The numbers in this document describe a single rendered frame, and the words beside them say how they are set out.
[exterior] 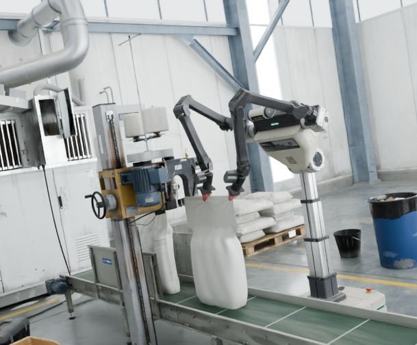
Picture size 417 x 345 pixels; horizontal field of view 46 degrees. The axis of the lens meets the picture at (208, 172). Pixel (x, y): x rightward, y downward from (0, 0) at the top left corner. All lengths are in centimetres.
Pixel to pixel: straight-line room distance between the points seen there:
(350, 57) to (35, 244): 824
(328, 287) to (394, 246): 162
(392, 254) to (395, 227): 26
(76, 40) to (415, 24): 749
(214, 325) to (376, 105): 919
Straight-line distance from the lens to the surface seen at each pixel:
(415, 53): 1123
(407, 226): 484
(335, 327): 271
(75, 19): 575
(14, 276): 578
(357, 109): 1164
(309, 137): 305
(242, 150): 274
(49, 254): 588
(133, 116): 332
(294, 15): 1105
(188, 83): 866
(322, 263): 332
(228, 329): 293
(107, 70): 787
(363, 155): 1166
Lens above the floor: 139
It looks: 3 degrees down
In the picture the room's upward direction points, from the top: 9 degrees counter-clockwise
